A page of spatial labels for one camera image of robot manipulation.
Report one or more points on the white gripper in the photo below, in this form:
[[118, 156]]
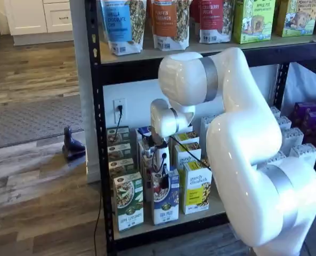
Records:
[[163, 158]]

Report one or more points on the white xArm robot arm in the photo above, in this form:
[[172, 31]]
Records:
[[240, 133]]

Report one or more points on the yellow purely elizabeth box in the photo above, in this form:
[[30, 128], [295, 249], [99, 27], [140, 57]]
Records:
[[197, 189], [184, 160], [189, 132], [183, 138]]

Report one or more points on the green cereal box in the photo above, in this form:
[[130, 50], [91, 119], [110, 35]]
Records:
[[120, 166], [119, 152], [128, 202], [123, 134]]

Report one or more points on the white carton box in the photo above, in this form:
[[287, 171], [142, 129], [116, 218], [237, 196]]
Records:
[[204, 133], [275, 112], [284, 124], [304, 153], [292, 140], [279, 157]]

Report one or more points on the black metal shelf rack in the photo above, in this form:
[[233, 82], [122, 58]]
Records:
[[125, 70]]

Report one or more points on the green apple pie box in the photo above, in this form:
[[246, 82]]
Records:
[[253, 26]]

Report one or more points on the peanut butter chocolate chip box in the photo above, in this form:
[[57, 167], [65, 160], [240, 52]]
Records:
[[293, 21]]

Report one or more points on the black boot-shaped object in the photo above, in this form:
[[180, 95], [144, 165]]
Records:
[[72, 150]]

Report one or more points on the grey floor rug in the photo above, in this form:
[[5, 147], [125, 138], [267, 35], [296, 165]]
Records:
[[27, 122]]

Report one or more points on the orange pumpkin cinnamon granola bag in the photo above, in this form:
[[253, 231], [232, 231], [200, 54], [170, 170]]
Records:
[[149, 8], [163, 21]]

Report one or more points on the blue vanilla chocolate granola bag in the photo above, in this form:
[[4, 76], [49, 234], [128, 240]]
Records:
[[117, 21]]

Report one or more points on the red cranberry pecan granola bag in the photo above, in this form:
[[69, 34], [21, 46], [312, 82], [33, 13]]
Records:
[[213, 18], [193, 16]]

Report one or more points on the white plastic sheet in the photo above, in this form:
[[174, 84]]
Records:
[[307, 85]]

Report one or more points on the white cabinet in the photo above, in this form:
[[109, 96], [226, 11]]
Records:
[[27, 16]]

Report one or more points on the white wall outlet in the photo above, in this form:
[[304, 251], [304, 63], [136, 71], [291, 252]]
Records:
[[116, 118]]

